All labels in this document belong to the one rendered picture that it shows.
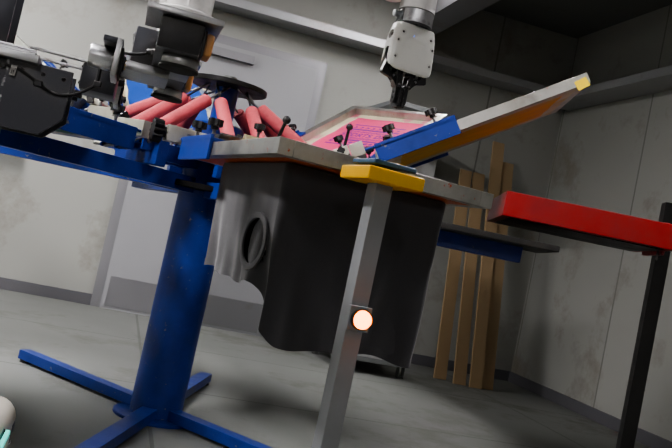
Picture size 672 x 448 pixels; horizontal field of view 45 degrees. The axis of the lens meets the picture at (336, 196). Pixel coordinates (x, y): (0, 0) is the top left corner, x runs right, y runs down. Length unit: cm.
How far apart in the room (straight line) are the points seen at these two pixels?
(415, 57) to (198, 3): 46
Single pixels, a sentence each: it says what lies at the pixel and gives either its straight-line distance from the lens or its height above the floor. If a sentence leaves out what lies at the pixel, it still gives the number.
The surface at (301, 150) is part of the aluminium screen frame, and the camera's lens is 179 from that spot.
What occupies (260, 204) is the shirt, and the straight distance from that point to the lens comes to 198.
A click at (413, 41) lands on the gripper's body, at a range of 170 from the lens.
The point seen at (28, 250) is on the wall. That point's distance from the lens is 624.
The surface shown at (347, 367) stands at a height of 55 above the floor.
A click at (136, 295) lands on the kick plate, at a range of 618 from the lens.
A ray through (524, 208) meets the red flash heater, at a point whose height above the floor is 105.
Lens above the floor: 78
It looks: 4 degrees up
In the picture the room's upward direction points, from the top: 12 degrees clockwise
